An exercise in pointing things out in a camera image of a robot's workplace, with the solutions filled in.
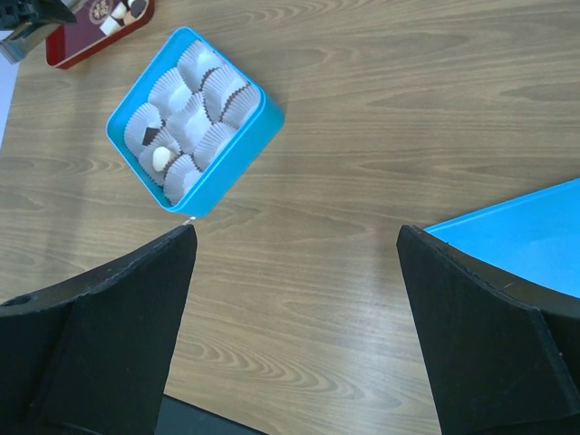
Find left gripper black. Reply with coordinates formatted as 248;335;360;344
1;0;76;31

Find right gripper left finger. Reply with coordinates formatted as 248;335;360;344
1;224;198;434

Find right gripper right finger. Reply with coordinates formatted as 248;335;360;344
396;226;579;434

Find metal tongs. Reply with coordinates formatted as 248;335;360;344
1;23;60;64

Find dark square chocolate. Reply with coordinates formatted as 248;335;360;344
141;127;160;146

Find white oval chocolate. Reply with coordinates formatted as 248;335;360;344
151;146;176;172

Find white square chocolate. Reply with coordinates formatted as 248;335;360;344
99;16;121;36

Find dark brown chocolate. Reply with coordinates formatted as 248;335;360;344
128;0;148;17

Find red tray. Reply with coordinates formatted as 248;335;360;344
45;0;155;70

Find blue tin lid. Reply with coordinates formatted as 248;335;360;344
425;179;579;297

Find blue tin box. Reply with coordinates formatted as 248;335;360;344
106;27;284;218

